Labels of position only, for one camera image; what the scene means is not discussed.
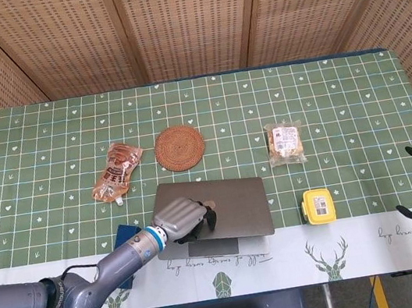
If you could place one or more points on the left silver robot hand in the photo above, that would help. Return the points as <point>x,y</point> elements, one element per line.
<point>179,217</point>

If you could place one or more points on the silver laptop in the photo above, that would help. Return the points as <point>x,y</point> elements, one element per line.
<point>238,204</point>

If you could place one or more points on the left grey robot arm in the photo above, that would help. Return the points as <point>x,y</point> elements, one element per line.
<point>92,279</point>

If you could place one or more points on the dark blue long box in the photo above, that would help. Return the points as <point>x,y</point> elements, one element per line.
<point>127,234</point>

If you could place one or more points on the round woven rattan coaster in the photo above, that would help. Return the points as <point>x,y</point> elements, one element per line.
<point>180,148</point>

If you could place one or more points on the orange spouted drink pouch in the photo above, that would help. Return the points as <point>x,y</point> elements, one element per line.
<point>118,172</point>

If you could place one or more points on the green grid tablecloth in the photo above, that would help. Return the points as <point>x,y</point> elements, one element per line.
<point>224,119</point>

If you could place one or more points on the yellow table leg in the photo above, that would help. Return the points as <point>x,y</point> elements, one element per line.
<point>378,295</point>

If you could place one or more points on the clear bag of snacks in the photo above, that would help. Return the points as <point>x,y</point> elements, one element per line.
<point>285,142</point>

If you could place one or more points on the green container with yellow lid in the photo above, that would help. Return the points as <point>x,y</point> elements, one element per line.
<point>319,206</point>

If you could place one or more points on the thin metal rod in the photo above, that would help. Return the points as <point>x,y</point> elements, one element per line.
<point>328,303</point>

